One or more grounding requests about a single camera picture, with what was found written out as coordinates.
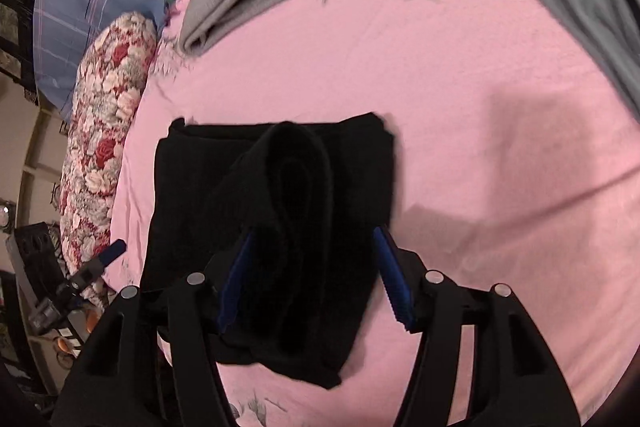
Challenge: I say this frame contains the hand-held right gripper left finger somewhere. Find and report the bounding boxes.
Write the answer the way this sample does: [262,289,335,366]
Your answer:
[50,234,261,427]

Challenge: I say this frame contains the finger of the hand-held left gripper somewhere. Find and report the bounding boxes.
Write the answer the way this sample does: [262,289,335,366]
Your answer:
[67,239,127,290]

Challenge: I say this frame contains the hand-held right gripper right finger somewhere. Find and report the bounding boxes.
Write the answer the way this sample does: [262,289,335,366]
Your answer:
[372,226,583,427]

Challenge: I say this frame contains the black pants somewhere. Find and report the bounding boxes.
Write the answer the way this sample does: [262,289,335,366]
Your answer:
[141,111,398,390]

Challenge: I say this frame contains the dark object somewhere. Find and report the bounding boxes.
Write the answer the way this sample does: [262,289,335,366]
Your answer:
[14,222,63,280]

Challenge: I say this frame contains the red floral pillow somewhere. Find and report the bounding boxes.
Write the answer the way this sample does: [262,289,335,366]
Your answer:
[59,11,160,308]

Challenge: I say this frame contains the pink floral bed sheet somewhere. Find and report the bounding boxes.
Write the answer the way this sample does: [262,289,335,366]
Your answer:
[107,0,640,427]

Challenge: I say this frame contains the blue plaid pillow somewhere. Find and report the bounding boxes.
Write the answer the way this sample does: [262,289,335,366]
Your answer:
[32,0,173,122]

